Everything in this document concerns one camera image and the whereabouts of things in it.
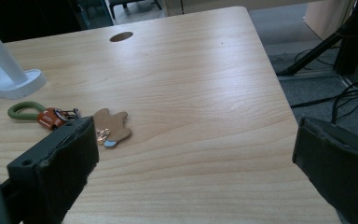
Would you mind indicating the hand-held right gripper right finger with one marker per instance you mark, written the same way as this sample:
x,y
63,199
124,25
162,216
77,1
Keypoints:
x,y
338,165

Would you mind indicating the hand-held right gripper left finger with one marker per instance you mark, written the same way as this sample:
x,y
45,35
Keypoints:
x,y
56,169

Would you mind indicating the white stand base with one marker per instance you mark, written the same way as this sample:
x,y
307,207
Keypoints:
x,y
3,73

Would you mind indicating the black tripod stand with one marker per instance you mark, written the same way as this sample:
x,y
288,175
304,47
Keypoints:
x,y
329,40

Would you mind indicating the light wooden cabinet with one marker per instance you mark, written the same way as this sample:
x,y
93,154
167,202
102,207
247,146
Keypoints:
x,y
326,17

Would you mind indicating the dark chair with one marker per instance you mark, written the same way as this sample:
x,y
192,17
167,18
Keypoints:
x,y
133,5

